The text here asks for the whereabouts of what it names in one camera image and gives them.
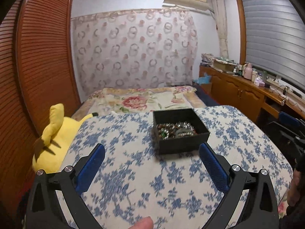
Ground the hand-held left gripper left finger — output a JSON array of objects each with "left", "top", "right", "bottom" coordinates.
[{"left": 25, "top": 143, "right": 106, "bottom": 229}]

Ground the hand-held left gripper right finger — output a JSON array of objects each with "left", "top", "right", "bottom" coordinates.
[{"left": 199, "top": 142, "right": 280, "bottom": 229}]

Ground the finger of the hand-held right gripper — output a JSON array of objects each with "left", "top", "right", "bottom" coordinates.
[
  {"left": 294, "top": 136, "right": 305, "bottom": 172},
  {"left": 267, "top": 111, "right": 305, "bottom": 148}
]

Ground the black jewelry box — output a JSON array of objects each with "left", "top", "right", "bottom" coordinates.
[{"left": 152, "top": 108, "right": 210, "bottom": 155}]

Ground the pile of jewelry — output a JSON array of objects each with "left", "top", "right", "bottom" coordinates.
[{"left": 155, "top": 122, "right": 197, "bottom": 140}]

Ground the person's right forearm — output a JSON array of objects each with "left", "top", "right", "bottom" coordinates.
[{"left": 279, "top": 204, "right": 305, "bottom": 229}]

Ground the person's right hand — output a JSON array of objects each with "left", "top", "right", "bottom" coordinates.
[{"left": 287, "top": 169, "right": 305, "bottom": 207}]

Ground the person's left hand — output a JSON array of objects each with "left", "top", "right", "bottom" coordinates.
[{"left": 130, "top": 217, "right": 154, "bottom": 229}]

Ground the yellow plush toy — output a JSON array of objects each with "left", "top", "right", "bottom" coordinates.
[{"left": 32, "top": 104, "right": 99, "bottom": 173}]

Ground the long wooden cabinet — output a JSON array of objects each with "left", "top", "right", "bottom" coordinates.
[{"left": 199, "top": 64, "right": 305, "bottom": 124}]

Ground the pink thermos jug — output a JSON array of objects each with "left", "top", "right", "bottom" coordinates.
[{"left": 243, "top": 63, "right": 253, "bottom": 80}]

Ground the pink floral blanket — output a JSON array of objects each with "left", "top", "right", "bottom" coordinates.
[{"left": 71, "top": 85, "right": 206, "bottom": 121}]

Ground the cardboard box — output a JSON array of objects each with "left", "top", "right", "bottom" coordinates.
[{"left": 213, "top": 58, "right": 235, "bottom": 73}]

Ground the grey window blind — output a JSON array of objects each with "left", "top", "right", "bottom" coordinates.
[{"left": 239, "top": 0, "right": 305, "bottom": 86}]

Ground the blue plastic bag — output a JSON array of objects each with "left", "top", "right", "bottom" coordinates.
[{"left": 193, "top": 74, "right": 212, "bottom": 85}]

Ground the stack of folded cloths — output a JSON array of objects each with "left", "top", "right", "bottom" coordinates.
[{"left": 201, "top": 53, "right": 214, "bottom": 67}]

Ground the wooden louvred wardrobe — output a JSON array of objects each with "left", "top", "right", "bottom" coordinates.
[{"left": 0, "top": 0, "right": 81, "bottom": 220}]

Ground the white tied curtain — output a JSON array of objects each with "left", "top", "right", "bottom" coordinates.
[{"left": 210, "top": 0, "right": 229, "bottom": 59}]

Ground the dark blue bed frame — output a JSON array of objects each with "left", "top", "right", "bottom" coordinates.
[{"left": 192, "top": 83, "right": 220, "bottom": 106}]

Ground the ring patterned curtain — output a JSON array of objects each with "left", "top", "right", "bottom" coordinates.
[{"left": 71, "top": 8, "right": 199, "bottom": 96}]

